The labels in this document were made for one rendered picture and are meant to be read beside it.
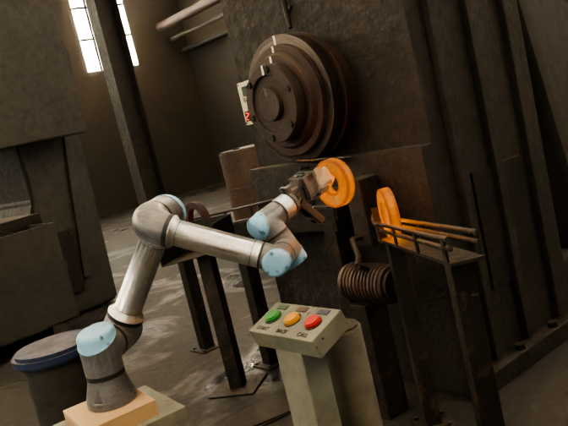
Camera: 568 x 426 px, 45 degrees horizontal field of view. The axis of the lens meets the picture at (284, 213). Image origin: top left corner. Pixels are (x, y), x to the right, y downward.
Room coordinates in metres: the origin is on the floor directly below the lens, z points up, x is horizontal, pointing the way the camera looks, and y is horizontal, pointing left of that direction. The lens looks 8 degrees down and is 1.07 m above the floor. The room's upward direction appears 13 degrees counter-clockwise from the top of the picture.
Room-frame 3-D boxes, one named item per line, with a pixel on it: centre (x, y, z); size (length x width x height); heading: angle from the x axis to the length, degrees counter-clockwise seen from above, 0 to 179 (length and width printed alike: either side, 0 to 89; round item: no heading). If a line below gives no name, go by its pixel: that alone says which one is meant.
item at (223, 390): (2.81, 0.38, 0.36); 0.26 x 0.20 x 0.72; 72
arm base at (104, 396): (2.01, 0.63, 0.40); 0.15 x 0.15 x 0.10
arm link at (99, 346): (2.01, 0.63, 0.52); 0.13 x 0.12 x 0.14; 167
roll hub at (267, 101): (2.49, -0.06, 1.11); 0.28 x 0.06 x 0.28; 37
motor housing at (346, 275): (2.21, -0.23, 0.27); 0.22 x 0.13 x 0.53; 37
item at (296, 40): (2.55, -0.13, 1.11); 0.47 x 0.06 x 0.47; 37
